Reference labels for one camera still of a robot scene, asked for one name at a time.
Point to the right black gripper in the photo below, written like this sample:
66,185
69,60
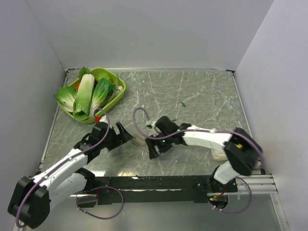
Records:
153,152

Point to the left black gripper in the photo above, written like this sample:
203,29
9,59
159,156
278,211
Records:
120,138

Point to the beige remote control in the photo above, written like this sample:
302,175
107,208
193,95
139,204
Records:
140,142

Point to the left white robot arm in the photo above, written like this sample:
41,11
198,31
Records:
33,198

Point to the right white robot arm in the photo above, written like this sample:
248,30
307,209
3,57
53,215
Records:
191,135

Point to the green plastic basket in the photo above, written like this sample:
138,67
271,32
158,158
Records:
113,98

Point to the green bok choy right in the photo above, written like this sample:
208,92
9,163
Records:
101,92

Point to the long white green cabbage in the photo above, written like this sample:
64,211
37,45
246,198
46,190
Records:
81,106

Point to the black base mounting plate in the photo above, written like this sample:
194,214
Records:
150,189

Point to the yellow napa cabbage toy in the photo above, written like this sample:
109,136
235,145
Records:
219,155

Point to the green lettuce leaf left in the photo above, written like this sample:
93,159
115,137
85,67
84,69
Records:
66,96

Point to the aluminium rail frame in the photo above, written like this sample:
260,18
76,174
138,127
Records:
212,102

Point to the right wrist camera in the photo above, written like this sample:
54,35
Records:
151,125

